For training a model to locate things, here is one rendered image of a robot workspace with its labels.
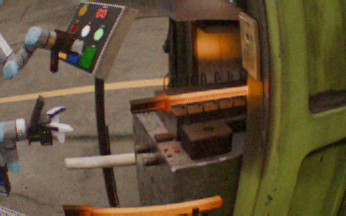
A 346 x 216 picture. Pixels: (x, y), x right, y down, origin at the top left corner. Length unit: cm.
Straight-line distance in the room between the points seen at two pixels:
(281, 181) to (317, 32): 46
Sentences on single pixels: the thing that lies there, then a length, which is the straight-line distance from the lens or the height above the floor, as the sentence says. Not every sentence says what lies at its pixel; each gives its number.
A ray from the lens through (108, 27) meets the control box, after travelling 230.
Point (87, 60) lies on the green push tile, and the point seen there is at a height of 100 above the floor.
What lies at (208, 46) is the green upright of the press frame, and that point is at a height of 108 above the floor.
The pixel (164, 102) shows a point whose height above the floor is 100.
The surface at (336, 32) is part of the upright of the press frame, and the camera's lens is 168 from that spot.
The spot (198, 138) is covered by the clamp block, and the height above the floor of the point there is 98.
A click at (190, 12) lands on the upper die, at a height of 130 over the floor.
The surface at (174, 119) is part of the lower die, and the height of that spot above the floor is 97.
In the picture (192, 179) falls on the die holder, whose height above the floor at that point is 87.
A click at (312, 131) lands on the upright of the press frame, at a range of 165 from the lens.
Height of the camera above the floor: 182
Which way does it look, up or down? 25 degrees down
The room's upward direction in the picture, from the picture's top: straight up
